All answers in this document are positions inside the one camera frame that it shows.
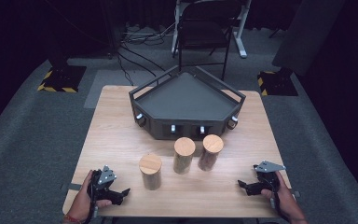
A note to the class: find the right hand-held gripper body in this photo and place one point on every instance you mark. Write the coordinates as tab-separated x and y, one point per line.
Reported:
268	180

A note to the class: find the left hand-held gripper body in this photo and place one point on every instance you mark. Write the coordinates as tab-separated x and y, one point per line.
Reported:
104	188

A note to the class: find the jar with red-brown contents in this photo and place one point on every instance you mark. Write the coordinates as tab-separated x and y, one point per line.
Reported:
150	171

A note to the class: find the jar with dark brown contents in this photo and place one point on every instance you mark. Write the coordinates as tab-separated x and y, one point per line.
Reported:
211	149

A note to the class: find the jar with pale contents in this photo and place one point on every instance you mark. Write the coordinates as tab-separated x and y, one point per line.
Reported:
184	152

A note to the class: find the dark grey corner rack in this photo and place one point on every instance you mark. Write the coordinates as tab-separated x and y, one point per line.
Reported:
186	99

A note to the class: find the person's right hand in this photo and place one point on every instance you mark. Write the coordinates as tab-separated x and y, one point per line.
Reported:
286	199

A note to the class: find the person's left hand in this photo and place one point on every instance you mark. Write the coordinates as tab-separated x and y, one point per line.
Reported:
82	202

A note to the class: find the grey tape strip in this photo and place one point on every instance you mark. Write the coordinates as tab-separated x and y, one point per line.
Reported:
73	187
296	193

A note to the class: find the yellow black striped stand base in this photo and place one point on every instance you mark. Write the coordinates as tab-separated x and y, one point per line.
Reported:
63	79
276	84

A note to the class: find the grey standing panel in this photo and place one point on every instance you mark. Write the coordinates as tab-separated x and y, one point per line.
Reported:
307	34

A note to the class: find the black folding chair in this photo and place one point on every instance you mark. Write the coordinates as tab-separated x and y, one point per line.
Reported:
203	31

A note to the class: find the dark floor stand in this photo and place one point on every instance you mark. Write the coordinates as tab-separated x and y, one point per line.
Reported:
112	28

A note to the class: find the white desk frame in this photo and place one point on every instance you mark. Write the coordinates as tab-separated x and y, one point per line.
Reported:
240	43

